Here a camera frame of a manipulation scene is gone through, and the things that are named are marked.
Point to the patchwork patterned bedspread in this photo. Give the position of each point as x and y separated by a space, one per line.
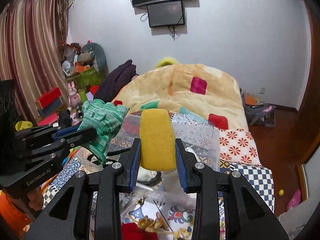
159 196

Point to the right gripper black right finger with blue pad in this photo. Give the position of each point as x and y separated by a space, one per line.
189 181

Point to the yellow sponge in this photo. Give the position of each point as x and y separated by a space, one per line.
157 141

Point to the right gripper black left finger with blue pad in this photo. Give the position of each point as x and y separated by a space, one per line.
130 162

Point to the small yellow ball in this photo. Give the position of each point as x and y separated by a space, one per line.
281 192

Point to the red velvet gold pouch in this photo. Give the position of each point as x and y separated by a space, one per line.
130 231

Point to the orange sleeve forearm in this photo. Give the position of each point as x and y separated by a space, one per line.
15 219

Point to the yellow green pillow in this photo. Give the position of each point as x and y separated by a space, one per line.
167 61

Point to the yellow cloth at left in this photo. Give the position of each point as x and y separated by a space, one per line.
20 125

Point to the striped red beige curtain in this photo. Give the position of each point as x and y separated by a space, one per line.
33 38

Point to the left hand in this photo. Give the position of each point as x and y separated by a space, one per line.
36 199

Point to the pink bunny toy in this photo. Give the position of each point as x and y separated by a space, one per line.
73 96

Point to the pink slipper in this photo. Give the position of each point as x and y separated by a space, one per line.
295 200

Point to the grey backpack on floor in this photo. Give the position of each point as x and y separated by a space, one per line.
258 113

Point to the green cardboard box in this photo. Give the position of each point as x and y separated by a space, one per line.
89 77

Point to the dark purple clothing pile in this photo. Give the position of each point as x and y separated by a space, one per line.
115 81

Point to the red book box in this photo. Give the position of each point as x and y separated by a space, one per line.
47 98

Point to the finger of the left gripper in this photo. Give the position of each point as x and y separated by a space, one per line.
65 142
46 133

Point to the white wall socket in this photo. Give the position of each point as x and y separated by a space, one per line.
262 90

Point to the beige fleece blanket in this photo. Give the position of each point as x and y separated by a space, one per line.
187 88

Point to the green striped knit glove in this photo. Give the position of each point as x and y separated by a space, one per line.
106 119

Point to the small black wall monitor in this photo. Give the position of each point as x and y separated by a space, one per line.
167 14

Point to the grey green plush toy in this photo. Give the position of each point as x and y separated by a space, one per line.
93 54

